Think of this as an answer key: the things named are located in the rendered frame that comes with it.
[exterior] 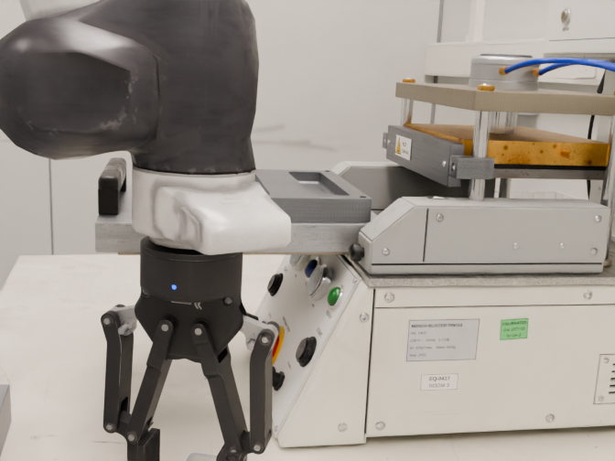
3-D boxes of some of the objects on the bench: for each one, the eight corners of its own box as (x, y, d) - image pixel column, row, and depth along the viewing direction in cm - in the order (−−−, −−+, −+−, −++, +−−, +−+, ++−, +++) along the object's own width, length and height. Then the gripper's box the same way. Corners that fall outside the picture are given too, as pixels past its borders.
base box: (588, 325, 117) (603, 217, 113) (775, 444, 81) (805, 292, 77) (246, 332, 107) (250, 214, 103) (285, 471, 71) (292, 297, 67)
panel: (247, 334, 105) (307, 216, 103) (276, 438, 76) (361, 278, 74) (234, 328, 104) (295, 210, 102) (259, 431, 76) (344, 270, 73)
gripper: (325, 239, 57) (307, 513, 62) (96, 217, 60) (97, 479, 65) (307, 263, 50) (289, 571, 55) (48, 237, 53) (54, 530, 58)
